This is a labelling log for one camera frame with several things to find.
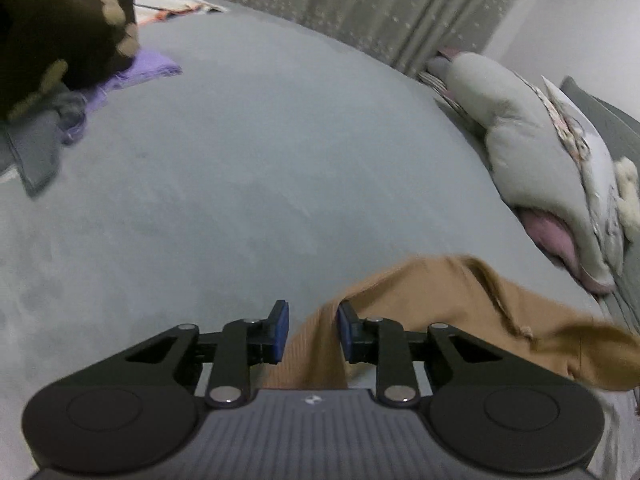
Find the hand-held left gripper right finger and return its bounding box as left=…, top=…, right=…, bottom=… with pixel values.
left=336, top=300, right=506, bottom=408

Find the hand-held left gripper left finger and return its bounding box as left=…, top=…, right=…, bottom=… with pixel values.
left=125, top=300, right=291, bottom=408

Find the tan knit sweater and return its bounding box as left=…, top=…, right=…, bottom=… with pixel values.
left=262, top=255, right=640, bottom=393

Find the grey bed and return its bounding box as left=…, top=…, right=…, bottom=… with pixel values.
left=0, top=0, right=640, bottom=480

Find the pink blanket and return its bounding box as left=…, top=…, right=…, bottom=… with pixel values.
left=517, top=207, right=618, bottom=295

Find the folded grey quilt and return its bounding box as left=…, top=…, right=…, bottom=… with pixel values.
left=425, top=50, right=618, bottom=293

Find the purple cloth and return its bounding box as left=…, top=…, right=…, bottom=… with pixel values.
left=60, top=47, right=183, bottom=146

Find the small floral cloth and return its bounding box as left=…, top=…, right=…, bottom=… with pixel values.
left=537, top=85, right=591, bottom=161

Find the grey garment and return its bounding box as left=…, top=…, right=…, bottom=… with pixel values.
left=0, top=85, right=86, bottom=198

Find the grey flower-print pillow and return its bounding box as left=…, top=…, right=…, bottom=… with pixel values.
left=542, top=75, right=628, bottom=266

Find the cream plush toy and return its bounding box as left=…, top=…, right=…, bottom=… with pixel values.
left=612, top=157, right=640, bottom=238

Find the grey star-print curtain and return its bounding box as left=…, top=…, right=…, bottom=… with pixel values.
left=190, top=0, right=543, bottom=78

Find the dark brown patched garment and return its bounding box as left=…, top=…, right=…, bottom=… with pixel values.
left=0, top=0, right=140, bottom=121

